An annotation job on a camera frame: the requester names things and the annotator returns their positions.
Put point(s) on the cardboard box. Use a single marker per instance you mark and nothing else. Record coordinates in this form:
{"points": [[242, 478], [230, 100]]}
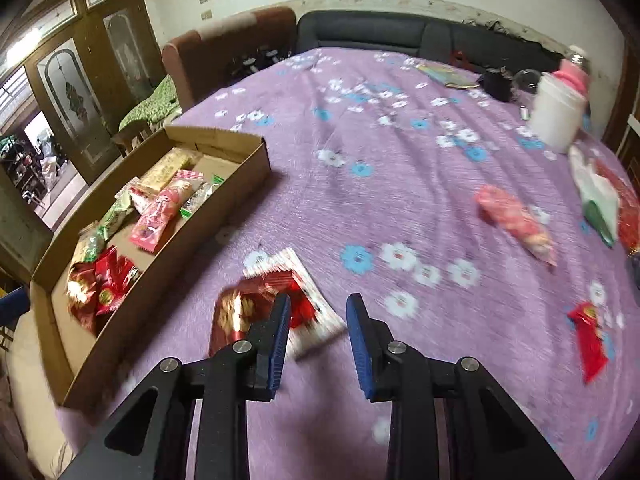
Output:
{"points": [[200, 255]]}

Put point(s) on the green cloth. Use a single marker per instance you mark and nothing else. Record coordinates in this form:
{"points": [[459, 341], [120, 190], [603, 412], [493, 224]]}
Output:
{"points": [[150, 105]]}

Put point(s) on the pink plastic container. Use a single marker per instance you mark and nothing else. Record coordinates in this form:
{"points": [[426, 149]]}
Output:
{"points": [[572, 77]]}

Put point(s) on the purple floral blanket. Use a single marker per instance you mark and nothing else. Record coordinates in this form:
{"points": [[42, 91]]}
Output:
{"points": [[400, 185]]}

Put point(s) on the red gold snack packet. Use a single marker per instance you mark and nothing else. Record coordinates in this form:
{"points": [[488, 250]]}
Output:
{"points": [[82, 292], [235, 310]]}

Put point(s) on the clear glass bowl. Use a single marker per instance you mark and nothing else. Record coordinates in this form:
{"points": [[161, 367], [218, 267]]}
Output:
{"points": [[527, 81]]}

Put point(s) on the wooden glass doors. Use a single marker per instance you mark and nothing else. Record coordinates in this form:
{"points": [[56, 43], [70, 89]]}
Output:
{"points": [[90, 90]]}

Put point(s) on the black pouch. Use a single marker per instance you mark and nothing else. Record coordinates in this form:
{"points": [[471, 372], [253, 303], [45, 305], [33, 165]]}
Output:
{"points": [[495, 84]]}

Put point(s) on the blue chair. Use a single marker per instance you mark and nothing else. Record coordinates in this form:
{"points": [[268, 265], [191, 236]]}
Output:
{"points": [[11, 305]]}

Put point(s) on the pink red snack packet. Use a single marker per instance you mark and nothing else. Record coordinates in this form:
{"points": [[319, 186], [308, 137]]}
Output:
{"points": [[515, 222]]}

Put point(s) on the yellow green snack packet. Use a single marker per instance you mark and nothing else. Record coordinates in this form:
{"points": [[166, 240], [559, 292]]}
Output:
{"points": [[445, 75]]}

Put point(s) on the small red snack packet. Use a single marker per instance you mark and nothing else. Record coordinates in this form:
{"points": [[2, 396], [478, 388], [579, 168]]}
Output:
{"points": [[590, 340]]}

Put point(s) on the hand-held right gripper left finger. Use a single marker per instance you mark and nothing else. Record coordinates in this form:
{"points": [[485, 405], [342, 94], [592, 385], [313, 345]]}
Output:
{"points": [[277, 345]]}

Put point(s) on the brown armchair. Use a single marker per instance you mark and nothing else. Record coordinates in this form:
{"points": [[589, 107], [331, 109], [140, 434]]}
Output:
{"points": [[225, 45]]}

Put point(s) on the white red snack packet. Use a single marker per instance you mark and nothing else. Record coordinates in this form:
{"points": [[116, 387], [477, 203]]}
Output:
{"points": [[320, 310]]}

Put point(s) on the beige snack bar packet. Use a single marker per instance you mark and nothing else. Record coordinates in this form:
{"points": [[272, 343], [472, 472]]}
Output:
{"points": [[167, 167]]}

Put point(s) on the white plastic jar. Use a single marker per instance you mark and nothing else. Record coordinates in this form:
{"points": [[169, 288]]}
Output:
{"points": [[555, 115]]}

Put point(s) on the dark grey sofa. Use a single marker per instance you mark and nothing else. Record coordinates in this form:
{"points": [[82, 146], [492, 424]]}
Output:
{"points": [[400, 32]]}

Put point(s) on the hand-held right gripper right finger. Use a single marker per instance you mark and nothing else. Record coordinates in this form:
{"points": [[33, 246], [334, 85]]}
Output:
{"points": [[357, 350]]}

